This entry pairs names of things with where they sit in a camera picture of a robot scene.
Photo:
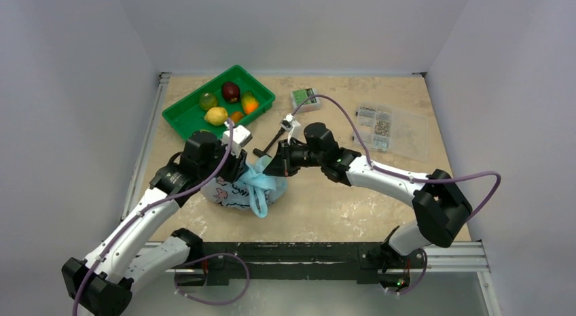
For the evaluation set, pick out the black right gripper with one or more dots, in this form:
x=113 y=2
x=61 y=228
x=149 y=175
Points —
x=286 y=158

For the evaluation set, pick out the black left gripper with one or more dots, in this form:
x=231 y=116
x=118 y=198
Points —
x=238 y=166

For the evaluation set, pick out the light blue plastic bag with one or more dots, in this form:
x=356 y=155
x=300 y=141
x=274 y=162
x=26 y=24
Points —
x=253 y=191

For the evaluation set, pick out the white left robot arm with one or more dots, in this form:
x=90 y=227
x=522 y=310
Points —
x=105 y=280

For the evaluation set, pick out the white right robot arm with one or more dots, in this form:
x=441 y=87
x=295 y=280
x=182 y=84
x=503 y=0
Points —
x=440 y=207

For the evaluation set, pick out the small orange fake fruit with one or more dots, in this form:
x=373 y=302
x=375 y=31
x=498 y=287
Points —
x=237 y=116

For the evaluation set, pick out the yellow fake lemon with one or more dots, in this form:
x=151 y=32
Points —
x=216 y=116

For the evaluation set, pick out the orange green fake mango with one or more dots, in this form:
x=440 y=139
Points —
x=248 y=102

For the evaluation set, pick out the green fake round fruit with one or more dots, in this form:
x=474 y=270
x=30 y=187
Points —
x=207 y=101

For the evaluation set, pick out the dark red fake mango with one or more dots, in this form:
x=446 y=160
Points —
x=230 y=92

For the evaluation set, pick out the black rubber mallet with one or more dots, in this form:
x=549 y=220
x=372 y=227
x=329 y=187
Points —
x=259 y=153

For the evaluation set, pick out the small green label box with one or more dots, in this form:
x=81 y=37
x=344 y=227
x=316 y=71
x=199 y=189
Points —
x=299 y=98

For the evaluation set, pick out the green plastic tray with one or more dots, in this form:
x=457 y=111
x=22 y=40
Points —
x=186 y=117

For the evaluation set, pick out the clear plastic screw organizer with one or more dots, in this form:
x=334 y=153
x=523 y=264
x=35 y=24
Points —
x=387 y=129

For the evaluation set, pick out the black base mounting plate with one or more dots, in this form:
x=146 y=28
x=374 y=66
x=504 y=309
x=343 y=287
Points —
x=361 y=262

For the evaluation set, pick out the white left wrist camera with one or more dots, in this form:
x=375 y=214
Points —
x=240 y=136

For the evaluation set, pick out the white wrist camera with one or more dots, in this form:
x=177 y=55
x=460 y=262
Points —
x=291 y=126
x=240 y=136

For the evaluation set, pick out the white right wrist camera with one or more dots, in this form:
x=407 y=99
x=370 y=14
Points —
x=291 y=126

